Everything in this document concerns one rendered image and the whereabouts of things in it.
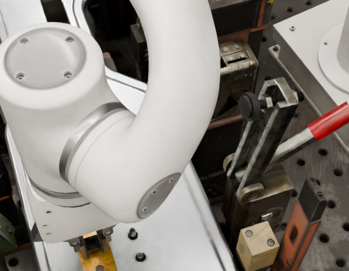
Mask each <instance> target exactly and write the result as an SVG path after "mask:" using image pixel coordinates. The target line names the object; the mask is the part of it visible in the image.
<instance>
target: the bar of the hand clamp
mask: <svg viewBox="0 0 349 271"><path fill-rule="evenodd" d="M303 100H304V95H303V93H302V92H296V91H294V90H292V89H291V88H290V87H289V85H288V83H287V81H286V80H285V78H284V77H280V78H276V79H273V80H267V81H265V82H264V84H263V87H262V89H261V92H260V95H259V97H258V98H257V96H256V95H255V94H254V93H252V92H245V93H243V94H242V95H241V97H240V99H239V110H240V113H241V115H242V117H243V118H244V119H246V120H247V121H248V123H247V126H246V128H245V131H244V134H243V136H242V138H241V141H240V143H239V146H238V148H237V150H236V153H235V155H234V158H233V160H232V162H231V165H230V167H229V170H228V172H227V177H228V179H233V178H236V176H235V173H236V172H237V169H238V168H241V167H245V166H247V165H248V167H247V170H246V172H245V175H244V177H243V179H242V181H241V183H240V185H239V188H238V190H237V192H236V196H237V198H238V195H239V192H240V191H241V190H242V189H243V188H244V187H246V186H248V185H251V184H255V183H260V181H261V179H262V177H263V175H264V173H265V171H266V169H267V167H268V165H269V163H270V161H271V159H272V157H273V155H274V153H275V151H276V149H277V147H278V145H279V143H280V142H281V140H282V138H283V136H284V134H285V132H286V130H287V128H288V126H289V124H290V122H291V120H292V118H293V116H294V114H295V112H296V110H297V108H298V106H299V102H302V101H303Z"/></svg>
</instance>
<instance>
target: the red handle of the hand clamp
mask: <svg viewBox="0 0 349 271"><path fill-rule="evenodd" d="M348 123H349V104H348V103H347V102H344V103H342V104H341V105H339V106H337V107H336V108H334V109H333V110H331V111H329V112H328V113H326V114H325V115H323V116H321V117H320V118H318V119H317V120H315V121H314V122H312V123H310V124H309V125H308V127H307V128H305V129H304V130H303V131H301V132H299V133H298V134H296V135H294V136H293V137H291V138H290V139H288V140H286V141H285V142H283V143H282V144H280V145H278V147H277V149H276V151H275V153H274V155H273V157H272V159H271V161H270V163H269V165H268V167H267V169H266V171H265V172H267V171H268V170H270V169H272V168H273V167H275V166H276V165H278V164H280V163H281V162H283V161H284V160H286V159H288V158H289V157H291V156H292V155H294V154H296V153H297V152H299V151H301V150H302V149H304V148H306V147H307V146H309V145H310V144H312V143H313V142H315V141H320V140H322V139H323V138H325V137H327V136H328V135H330V134H331V133H333V132H334V131H336V130H338V129H340V128H341V127H343V126H344V125H346V124H348ZM247 167H248V165H247V166H245V167H241V168H238V169H237V172H236V173H235V176H236V179H237V181H238V182H239V183H241V181H242V179H243V177H244V175H245V172H246V170H247Z"/></svg>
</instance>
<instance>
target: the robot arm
mask: <svg viewBox="0 0 349 271"><path fill-rule="evenodd" d="M129 1H130V2H131V4H132V5H133V7H134V9H135V11H136V13H137V15H138V17H139V19H140V22H141V24H142V27H143V29H144V33H145V37H146V41H147V48H148V60H149V68H148V82H147V88H146V92H145V95H144V99H143V101H142V104H141V106H140V108H139V111H138V113H137V115H135V114H134V113H133V112H131V111H130V110H129V109H128V108H127V107H126V106H125V105H124V104H123V103H122V102H121V101H120V100H119V99H118V98H117V97H116V95H115V94H114V93H113V91H112V90H111V88H110V86H109V84H108V81H107V79H106V73H105V65H104V58H103V53H102V50H101V48H100V46H99V44H98V43H97V41H96V40H95V39H94V38H93V37H92V36H91V35H90V34H89V33H87V32H86V31H84V30H82V29H81V28H78V27H76V26H73V25H70V24H65V23H56V22H49V23H39V24H34V25H30V26H28V27H25V28H23V29H21V30H18V31H17V32H15V33H13V34H12V35H10V36H9V37H7V38H6V39H5V40H4V41H3V42H2V43H1V44H0V105H1V108H2V111H3V113H4V116H5V119H6V122H7V124H8V127H9V129H10V132H11V134H12V137H13V140H14V142H15V145H16V148H17V150H18V153H19V155H20V158H21V160H22V163H23V166H24V168H25V171H26V173H27V174H26V187H27V194H28V197H29V201H30V205H31V209H32V212H33V216H34V219H35V222H34V225H33V228H32V231H31V233H32V238H33V241H34V242H40V241H45V242H47V243H50V244H53V243H59V242H68V243H69V245H70V247H73V248H74V252H78V251H81V253H82V257H83V260H85V259H87V258H88V257H89V255H88V252H87V248H86V244H85V242H84V238H83V235H85V234H88V233H92V232H95V231H96V233H97V235H98V239H99V242H100V245H101V249H102V252H103V253H106V252H108V251H109V250H108V245H107V242H109V241H112V239H111V234H113V227H115V226H116V225H117V224H119V223H127V224H129V223H137V222H140V221H142V220H144V219H146V218H148V217H149V216H150V215H152V214H153V213H154V212H155V211H156V210H157V209H158V208H159V207H160V206H161V205H162V203H163V202H165V201H166V199H167V198H168V195H169V194H170V193H171V191H172V190H173V188H174V187H175V186H176V185H177V183H178V180H179V179H180V177H181V175H182V174H183V172H184V170H185V168H186V167H187V165H188V163H189V161H190V160H191V158H192V157H193V155H194V153H195V151H196V149H197V148H198V146H199V144H200V142H201V140H202V138H203V136H204V134H205V132H206V130H207V128H208V126H209V123H210V120H211V118H212V115H213V112H214V110H215V106H216V103H217V98H218V93H219V83H220V55H219V46H218V39H217V33H216V29H215V25H214V22H213V17H212V13H211V10H210V6H209V2H208V0H129ZM318 64H319V68H320V70H321V72H322V74H323V75H324V77H325V78H326V79H327V80H328V81H329V82H330V83H331V84H332V85H333V86H334V87H335V88H337V89H338V90H340V91H341V92H343V93H345V94H348V95H349V6H348V11H347V14H346V18H345V22H344V23H343V24H340V25H338V26H336V27H334V28H333V29H331V30H330V31H329V32H328V33H327V34H326V35H325V37H324V38H323V39H322V41H321V43H320V46H319V50H318Z"/></svg>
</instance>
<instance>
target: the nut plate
mask: <svg viewBox="0 0 349 271"><path fill-rule="evenodd" d="M83 238H84V242H85V244H86V248H87V252H88V255H89V257H88V258H87V259H85V260H83V257H82V253H81V251H78V254H79V257H80V261H81V265H82V268H83V271H96V267H97V266H99V265H102V266H103V267H104V270H103V271H117V266H116V263H115V260H114V257H113V254H112V251H111V248H110V244H109V242H107V245H108V250H109V251H108V252H106V253H103V252H102V249H101V245H100V242H99V239H98V235H97V233H96V231H95V232H92V233H88V234H85V235H83ZM92 243H95V245H94V246H90V244H92Z"/></svg>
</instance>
